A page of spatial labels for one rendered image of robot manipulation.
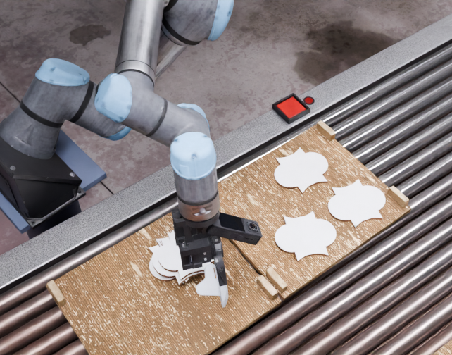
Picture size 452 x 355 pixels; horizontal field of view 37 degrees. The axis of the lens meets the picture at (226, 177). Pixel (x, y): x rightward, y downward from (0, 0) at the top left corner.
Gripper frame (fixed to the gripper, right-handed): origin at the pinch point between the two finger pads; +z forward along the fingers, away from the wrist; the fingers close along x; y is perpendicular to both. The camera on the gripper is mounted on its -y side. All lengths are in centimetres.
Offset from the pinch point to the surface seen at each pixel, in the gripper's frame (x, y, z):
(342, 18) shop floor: -210, -110, 67
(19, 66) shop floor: -214, 54, 64
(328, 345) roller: 7.6, -21.4, 20.9
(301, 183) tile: -32.2, -28.4, 9.1
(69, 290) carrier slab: -17.2, 31.8, 12.5
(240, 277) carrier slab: -11.3, -6.8, 14.3
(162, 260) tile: -16.5, 9.9, 8.7
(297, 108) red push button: -58, -36, 5
